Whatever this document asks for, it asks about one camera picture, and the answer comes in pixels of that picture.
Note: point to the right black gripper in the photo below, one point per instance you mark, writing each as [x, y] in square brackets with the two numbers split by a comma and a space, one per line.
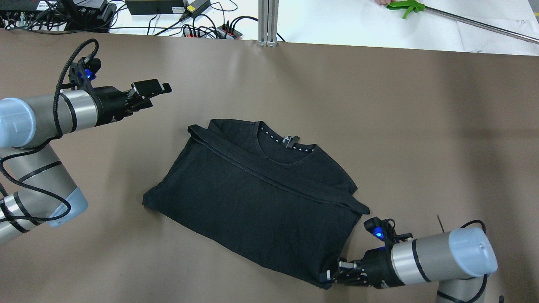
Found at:
[377, 267]

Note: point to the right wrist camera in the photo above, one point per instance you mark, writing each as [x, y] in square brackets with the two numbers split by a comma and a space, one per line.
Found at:
[385, 230]

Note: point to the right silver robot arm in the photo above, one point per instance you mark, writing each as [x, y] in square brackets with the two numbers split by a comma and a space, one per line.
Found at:
[460, 261]

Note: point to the black t-shirt with logo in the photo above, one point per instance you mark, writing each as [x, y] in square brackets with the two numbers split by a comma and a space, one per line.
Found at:
[288, 209]

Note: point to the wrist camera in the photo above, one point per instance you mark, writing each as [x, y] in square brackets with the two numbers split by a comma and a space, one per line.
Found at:
[82, 73]
[385, 230]

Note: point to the green handled reach grabber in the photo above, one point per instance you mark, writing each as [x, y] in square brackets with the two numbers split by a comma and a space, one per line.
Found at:
[414, 6]

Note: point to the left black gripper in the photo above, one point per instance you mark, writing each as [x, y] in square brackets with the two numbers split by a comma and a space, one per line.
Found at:
[110, 104]

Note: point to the aluminium frame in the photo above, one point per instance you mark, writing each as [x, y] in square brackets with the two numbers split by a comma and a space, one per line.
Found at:
[267, 22]

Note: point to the power strip with red switches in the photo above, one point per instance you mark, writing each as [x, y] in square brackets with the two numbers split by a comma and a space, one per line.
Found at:
[227, 32]

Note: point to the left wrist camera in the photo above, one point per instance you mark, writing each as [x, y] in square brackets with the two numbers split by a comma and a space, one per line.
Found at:
[82, 73]

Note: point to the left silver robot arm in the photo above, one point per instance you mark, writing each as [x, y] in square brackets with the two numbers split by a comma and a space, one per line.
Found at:
[49, 193]

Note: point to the black power adapter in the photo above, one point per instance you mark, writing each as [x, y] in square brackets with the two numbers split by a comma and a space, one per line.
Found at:
[165, 7]

